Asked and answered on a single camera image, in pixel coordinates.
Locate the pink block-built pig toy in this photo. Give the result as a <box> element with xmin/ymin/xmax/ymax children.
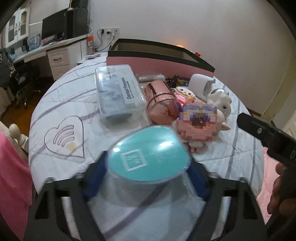
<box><xmin>175</xmin><ymin>101</ymin><xmax>230</xmax><ymax>153</ymax></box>

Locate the teal oval lidded container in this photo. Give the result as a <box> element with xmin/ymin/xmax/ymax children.
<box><xmin>105</xmin><ymin>125</ymin><xmax>191</xmax><ymax>206</ymax></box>

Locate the pink white block toy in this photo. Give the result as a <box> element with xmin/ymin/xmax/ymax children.
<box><xmin>173</xmin><ymin>86</ymin><xmax>196</xmax><ymax>105</ymax></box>

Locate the person's right hand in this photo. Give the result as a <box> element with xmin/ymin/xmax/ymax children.
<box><xmin>267</xmin><ymin>163</ymin><xmax>285</xmax><ymax>214</ymax></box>

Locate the pink blanket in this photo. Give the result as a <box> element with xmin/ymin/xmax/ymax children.
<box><xmin>1</xmin><ymin>131</ymin><xmax>33</xmax><ymax>240</ymax></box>

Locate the white figurine toy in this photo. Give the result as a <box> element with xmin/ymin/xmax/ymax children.
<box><xmin>207</xmin><ymin>88</ymin><xmax>232</xmax><ymax>119</ymax></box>

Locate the white cylindrical device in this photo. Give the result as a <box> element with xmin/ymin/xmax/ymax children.
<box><xmin>188</xmin><ymin>74</ymin><xmax>216</xmax><ymax>102</ymax></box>

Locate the white striped quilted tablecloth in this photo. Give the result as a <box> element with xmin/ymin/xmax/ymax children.
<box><xmin>28</xmin><ymin>55</ymin><xmax>265</xmax><ymax>241</ymax></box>

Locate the yellow blue small box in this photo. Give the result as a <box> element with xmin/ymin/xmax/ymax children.
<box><xmin>177</xmin><ymin>78</ymin><xmax>190</xmax><ymax>86</ymax></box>

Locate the rose gold metallic cylinder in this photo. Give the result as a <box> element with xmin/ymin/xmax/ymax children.
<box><xmin>144</xmin><ymin>80</ymin><xmax>182</xmax><ymax>125</ymax></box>

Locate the clear dental flosser box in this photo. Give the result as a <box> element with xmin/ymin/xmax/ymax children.
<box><xmin>95</xmin><ymin>64</ymin><xmax>146</xmax><ymax>125</ymax></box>

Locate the pink black storage box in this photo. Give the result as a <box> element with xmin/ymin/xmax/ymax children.
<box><xmin>106</xmin><ymin>39</ymin><xmax>215</xmax><ymax>78</ymax></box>

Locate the black office chair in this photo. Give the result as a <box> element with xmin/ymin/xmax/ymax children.
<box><xmin>9</xmin><ymin>63</ymin><xmax>41</xmax><ymax>109</ymax></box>

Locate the white desk with drawers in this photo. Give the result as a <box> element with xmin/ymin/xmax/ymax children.
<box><xmin>13</xmin><ymin>35</ymin><xmax>87</xmax><ymax>80</ymax></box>

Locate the white low side cabinet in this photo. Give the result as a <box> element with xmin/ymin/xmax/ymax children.
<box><xmin>78</xmin><ymin>52</ymin><xmax>108</xmax><ymax>65</ymax></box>

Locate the red-capped water bottle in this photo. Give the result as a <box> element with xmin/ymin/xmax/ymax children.
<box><xmin>87</xmin><ymin>35</ymin><xmax>95</xmax><ymax>55</ymax></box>

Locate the black computer monitor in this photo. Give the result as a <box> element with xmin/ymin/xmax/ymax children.
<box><xmin>41</xmin><ymin>9</ymin><xmax>67</xmax><ymax>40</ymax></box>

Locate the white glass-door cabinet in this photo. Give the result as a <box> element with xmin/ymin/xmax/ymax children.
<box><xmin>5</xmin><ymin>8</ymin><xmax>31</xmax><ymax>48</ymax></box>

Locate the black desktop computer tower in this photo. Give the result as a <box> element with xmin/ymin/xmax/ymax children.
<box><xmin>66</xmin><ymin>8</ymin><xmax>88</xmax><ymax>39</ymax></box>

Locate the black speaker box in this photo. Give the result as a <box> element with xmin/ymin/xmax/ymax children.
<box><xmin>69</xmin><ymin>0</ymin><xmax>89</xmax><ymax>9</ymax></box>

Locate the white bed post knob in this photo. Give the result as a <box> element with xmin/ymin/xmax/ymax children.
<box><xmin>9</xmin><ymin>123</ymin><xmax>29</xmax><ymax>154</ymax></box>

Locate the white wall power strip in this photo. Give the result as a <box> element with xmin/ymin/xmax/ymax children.
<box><xmin>99</xmin><ymin>27</ymin><xmax>120</xmax><ymax>35</ymax></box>

